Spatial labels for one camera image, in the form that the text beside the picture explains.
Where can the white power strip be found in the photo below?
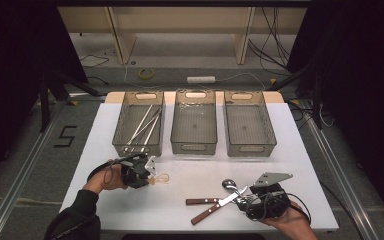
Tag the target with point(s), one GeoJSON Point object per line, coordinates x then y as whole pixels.
{"type": "Point", "coordinates": [200, 79]}

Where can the smoky transparent plastic bin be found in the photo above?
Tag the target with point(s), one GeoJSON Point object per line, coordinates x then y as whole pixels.
{"type": "Point", "coordinates": [126, 113]}
{"type": "Point", "coordinates": [210, 113]}
{"type": "Point", "coordinates": [246, 113]}

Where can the light wooden shelf unit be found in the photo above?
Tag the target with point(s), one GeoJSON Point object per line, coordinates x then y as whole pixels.
{"type": "Point", "coordinates": [123, 43]}

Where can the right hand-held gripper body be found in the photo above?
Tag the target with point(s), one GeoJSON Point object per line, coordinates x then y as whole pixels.
{"type": "Point", "coordinates": [270, 203]}

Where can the metal chopsticks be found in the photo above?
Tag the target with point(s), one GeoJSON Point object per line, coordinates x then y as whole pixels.
{"type": "Point", "coordinates": [140, 125]}

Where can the black metal stand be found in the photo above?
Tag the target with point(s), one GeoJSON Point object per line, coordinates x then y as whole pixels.
{"type": "Point", "coordinates": [316, 100]}
{"type": "Point", "coordinates": [44, 100]}

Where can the metal floor rail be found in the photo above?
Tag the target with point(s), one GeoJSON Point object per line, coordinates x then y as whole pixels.
{"type": "Point", "coordinates": [23, 180]}
{"type": "Point", "coordinates": [340, 180]}

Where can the metal spoon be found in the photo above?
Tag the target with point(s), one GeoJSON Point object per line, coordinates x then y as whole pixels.
{"type": "Point", "coordinates": [229, 184]}

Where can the thick white chopstick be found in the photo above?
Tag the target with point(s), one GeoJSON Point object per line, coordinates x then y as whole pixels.
{"type": "Point", "coordinates": [151, 131]}

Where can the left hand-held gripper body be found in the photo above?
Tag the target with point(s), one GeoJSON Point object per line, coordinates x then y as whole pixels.
{"type": "Point", "coordinates": [135, 170]}

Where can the person's right hand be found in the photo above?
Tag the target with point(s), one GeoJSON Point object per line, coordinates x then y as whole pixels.
{"type": "Point", "coordinates": [295, 223]}

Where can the thin metal chopstick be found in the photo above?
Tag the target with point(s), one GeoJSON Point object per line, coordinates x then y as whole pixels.
{"type": "Point", "coordinates": [146, 127]}
{"type": "Point", "coordinates": [155, 113]}

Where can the black curtain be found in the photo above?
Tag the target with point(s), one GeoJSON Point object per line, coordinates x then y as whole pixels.
{"type": "Point", "coordinates": [10, 83]}
{"type": "Point", "coordinates": [363, 83]}

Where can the clear amber plastic spoon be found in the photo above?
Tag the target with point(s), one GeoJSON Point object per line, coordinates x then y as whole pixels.
{"type": "Point", "coordinates": [161, 178]}

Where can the person's left hand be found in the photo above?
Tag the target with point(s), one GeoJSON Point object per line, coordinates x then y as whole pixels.
{"type": "Point", "coordinates": [106, 180]}

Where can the yellow tape roll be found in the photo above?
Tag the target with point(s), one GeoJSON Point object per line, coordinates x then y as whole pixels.
{"type": "Point", "coordinates": [140, 74]}

